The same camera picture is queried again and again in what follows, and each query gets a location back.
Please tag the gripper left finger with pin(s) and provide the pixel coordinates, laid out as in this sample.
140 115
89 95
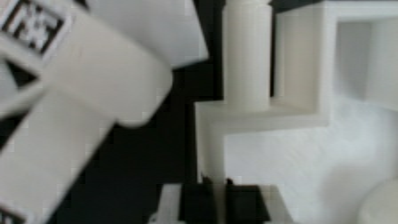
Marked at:
197 207

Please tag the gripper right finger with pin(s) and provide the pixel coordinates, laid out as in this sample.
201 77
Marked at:
245 207

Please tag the white chair side frame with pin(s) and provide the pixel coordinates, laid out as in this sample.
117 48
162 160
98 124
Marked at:
89 52

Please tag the white chair seat block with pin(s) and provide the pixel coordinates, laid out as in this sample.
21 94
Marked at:
297 135

